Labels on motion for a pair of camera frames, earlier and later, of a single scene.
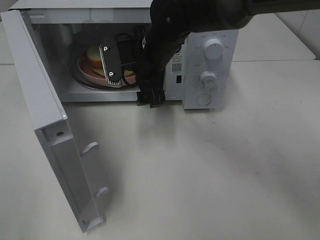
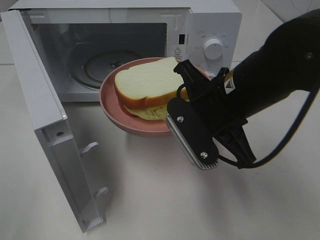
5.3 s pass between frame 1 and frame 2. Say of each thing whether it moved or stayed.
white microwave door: stayed
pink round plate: moved
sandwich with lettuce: moved
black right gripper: moved
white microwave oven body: stayed
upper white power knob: stayed
